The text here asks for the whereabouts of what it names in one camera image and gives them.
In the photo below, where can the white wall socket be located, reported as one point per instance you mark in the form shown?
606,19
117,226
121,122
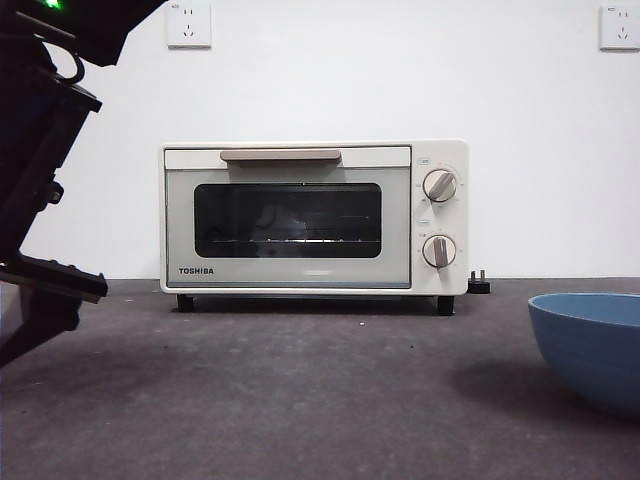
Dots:
189,25
620,27

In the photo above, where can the black power plug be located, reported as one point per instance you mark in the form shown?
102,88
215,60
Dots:
478,286

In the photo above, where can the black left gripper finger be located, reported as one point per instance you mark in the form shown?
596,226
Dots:
30,320

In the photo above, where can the beige oven knob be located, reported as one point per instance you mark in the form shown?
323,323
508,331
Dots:
439,251
440,185

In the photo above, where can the blue bowl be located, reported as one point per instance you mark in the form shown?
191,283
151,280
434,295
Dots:
590,350

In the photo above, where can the white toaster oven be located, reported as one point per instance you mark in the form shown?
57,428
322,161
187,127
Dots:
440,150

